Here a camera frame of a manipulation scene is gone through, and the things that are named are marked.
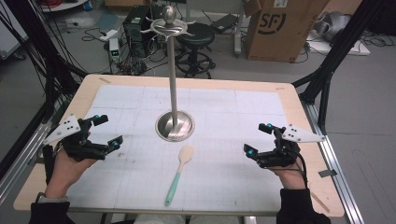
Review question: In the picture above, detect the person's right hand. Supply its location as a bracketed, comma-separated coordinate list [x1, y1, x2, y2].
[268, 139, 308, 191]

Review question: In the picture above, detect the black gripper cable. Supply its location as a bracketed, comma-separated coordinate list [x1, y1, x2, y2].
[291, 148, 310, 189]

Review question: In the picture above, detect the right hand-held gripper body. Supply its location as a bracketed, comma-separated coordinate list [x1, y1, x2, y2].
[256, 123, 327, 169]

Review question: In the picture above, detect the steel utensil stand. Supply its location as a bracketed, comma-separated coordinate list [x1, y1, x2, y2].
[140, 5, 197, 143]

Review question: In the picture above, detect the aluminium rail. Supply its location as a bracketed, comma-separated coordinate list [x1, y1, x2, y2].
[300, 100, 365, 224]
[0, 102, 68, 205]

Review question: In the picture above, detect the black frame strut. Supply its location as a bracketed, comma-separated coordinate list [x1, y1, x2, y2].
[291, 0, 389, 135]
[0, 0, 89, 125]

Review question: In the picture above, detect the wooden spoon with green handle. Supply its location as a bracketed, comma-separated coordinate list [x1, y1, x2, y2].
[163, 145, 195, 207]

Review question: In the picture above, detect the grey wristwatch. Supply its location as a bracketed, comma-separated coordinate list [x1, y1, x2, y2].
[35, 191, 68, 205]

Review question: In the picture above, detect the black flat device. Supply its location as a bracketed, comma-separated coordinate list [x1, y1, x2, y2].
[210, 13, 239, 34]

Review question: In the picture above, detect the silver grey machine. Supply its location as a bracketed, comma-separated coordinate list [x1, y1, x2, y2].
[313, 10, 352, 42]

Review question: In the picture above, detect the white device with green display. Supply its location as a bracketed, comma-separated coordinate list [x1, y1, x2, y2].
[108, 37, 121, 63]

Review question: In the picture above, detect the black computer tower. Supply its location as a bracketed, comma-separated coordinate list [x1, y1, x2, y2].
[122, 4, 151, 59]

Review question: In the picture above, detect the thin wooden stick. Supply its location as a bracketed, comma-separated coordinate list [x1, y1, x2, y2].
[310, 190, 332, 215]

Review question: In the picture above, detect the white gridded mat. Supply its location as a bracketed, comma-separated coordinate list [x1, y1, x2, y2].
[66, 84, 290, 213]

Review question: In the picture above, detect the grey tape piece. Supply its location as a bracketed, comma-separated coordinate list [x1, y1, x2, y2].
[318, 168, 338, 178]

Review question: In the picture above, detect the wooden table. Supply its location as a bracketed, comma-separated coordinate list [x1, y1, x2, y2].
[12, 73, 347, 218]

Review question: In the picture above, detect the black gripper strap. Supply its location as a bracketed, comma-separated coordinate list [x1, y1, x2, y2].
[42, 144, 57, 186]

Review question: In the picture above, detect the metal stand pole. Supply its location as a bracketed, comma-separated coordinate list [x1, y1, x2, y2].
[233, 0, 250, 59]

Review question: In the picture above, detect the large cardboard box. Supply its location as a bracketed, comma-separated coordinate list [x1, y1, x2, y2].
[244, 0, 332, 63]

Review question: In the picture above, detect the person's left hand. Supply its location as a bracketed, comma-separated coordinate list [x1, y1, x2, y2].
[46, 146, 98, 199]

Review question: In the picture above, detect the white power strip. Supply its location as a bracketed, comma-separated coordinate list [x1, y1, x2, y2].
[99, 28, 120, 43]

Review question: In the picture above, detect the black round stool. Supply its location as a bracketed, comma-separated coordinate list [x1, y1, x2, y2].
[175, 21, 218, 79]

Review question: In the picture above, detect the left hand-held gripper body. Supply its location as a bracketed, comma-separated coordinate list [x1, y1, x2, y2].
[43, 113, 108, 162]

